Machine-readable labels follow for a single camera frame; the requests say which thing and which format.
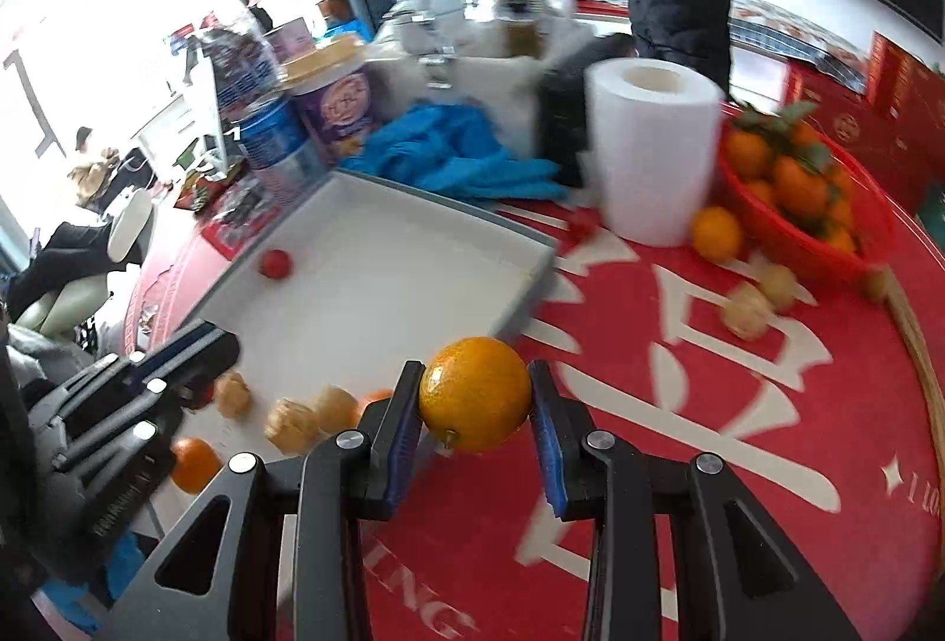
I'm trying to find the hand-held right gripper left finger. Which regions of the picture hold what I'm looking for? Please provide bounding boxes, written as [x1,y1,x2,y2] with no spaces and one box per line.
[99,359,425,641]

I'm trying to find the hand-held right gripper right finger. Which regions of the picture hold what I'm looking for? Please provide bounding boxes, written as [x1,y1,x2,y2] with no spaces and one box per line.
[526,359,861,641]

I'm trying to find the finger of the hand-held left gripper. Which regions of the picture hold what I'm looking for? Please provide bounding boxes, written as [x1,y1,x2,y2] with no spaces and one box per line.
[30,320,241,424]
[51,382,215,476]

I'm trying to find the large orange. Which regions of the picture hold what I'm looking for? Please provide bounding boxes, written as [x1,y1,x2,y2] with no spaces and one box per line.
[418,337,533,454]

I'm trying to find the white rectangular tray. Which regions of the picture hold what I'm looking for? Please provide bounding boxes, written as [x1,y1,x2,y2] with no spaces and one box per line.
[140,168,558,539]

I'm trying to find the round red printed mat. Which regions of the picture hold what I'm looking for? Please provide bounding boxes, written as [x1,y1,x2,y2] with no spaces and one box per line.
[122,183,945,641]

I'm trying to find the white chair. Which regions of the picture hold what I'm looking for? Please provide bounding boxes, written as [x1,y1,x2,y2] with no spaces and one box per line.
[107,190,156,262]

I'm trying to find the red snack packets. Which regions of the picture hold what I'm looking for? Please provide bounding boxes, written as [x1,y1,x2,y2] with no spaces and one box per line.
[173,164,285,258]

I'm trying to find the blue printed can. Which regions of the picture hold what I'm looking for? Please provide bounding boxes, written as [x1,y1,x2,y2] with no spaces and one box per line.
[221,95,330,206]

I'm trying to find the purple tub with yellow lid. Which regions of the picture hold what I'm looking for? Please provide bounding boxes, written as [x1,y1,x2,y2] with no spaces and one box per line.
[284,39,381,165]

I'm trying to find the blue cloth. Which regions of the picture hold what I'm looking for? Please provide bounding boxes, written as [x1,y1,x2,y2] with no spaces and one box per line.
[347,102,569,203]

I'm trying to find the white paper towel roll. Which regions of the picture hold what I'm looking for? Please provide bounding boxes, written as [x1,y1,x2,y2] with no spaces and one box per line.
[585,57,723,247]

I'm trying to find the red plastic basket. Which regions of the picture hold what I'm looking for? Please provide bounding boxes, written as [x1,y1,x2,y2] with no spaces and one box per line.
[716,120,898,288]

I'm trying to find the black box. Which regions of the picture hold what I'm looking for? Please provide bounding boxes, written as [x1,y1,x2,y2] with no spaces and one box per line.
[535,61,592,188]

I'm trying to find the pile of oranges with leaves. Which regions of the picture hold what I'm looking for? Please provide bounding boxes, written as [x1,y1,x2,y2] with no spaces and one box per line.
[719,102,861,254]

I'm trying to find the white storage box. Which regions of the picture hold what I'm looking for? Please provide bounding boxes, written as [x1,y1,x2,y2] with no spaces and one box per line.
[369,46,555,162]

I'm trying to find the long wooden strip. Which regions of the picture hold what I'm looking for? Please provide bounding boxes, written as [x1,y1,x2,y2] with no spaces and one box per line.
[886,272,945,465]

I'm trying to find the glass jar with dark lid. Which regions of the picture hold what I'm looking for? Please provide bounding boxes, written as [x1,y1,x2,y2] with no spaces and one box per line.
[502,0,543,58]

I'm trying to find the red gift box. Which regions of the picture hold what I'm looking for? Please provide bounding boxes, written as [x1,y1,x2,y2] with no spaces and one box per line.
[863,31,945,125]
[783,61,945,214]

